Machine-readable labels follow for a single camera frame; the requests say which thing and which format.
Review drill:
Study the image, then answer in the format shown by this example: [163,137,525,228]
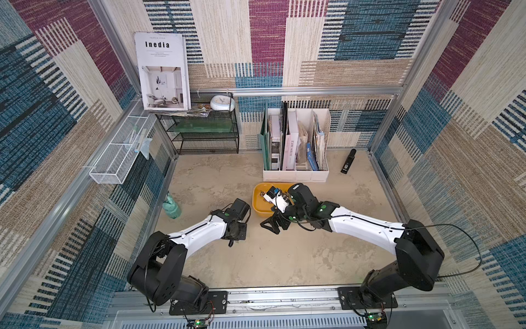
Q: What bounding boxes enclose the yellow oval storage tray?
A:
[252,182,293,218]

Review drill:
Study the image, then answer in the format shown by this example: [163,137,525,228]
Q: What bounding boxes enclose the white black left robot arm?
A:
[127,199,251,311]

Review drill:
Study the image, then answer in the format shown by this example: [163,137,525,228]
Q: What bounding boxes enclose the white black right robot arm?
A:
[261,183,445,307]

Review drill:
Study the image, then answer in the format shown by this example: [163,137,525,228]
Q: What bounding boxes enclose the blue booklet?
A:
[306,143,319,171]

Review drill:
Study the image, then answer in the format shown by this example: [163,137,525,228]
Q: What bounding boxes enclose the white pink book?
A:
[282,110,299,171]

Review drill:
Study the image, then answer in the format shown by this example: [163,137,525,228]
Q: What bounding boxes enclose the green spray bottle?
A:
[162,193,182,219]

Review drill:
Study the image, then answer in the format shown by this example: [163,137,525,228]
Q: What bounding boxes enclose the black stapler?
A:
[341,149,357,174]

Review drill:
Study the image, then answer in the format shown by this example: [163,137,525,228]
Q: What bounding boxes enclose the white perforated file organizer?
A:
[259,104,331,182]

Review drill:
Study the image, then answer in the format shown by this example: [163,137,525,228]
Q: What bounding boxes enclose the green folder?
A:
[259,106,271,171]

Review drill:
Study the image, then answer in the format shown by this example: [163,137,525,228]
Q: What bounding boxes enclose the white round alarm clock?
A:
[210,95,236,112]

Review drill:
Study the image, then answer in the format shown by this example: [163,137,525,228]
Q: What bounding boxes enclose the white Inedia magazine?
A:
[134,32,191,112]

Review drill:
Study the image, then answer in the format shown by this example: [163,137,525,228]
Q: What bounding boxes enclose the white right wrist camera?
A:
[263,186,291,213]

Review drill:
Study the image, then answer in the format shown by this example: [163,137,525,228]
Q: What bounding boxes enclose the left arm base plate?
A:
[169,291,228,316]

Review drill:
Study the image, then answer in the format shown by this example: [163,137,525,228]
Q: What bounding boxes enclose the black wire mesh shelf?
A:
[154,92,240,155]

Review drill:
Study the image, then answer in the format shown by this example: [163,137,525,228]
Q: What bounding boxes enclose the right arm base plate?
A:
[336,286,399,310]

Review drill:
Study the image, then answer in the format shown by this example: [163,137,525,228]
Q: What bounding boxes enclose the white wire wall basket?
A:
[89,115,156,185]

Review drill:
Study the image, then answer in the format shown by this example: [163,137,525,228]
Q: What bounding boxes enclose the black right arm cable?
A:
[369,223,482,278]

